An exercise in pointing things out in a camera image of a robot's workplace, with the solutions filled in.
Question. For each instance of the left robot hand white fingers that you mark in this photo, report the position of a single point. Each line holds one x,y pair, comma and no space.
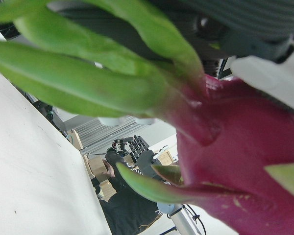
259,24

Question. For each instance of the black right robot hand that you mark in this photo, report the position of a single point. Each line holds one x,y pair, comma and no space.
145,159

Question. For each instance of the pink dragon fruit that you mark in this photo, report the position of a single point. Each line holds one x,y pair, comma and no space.
235,147

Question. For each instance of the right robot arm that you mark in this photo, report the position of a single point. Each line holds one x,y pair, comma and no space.
178,220

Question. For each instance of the large cardboard box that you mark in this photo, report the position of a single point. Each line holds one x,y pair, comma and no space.
98,167

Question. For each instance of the small cardboard box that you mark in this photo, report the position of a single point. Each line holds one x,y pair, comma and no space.
107,191

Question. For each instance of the person in black jacket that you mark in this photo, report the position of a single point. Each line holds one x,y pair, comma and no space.
127,208

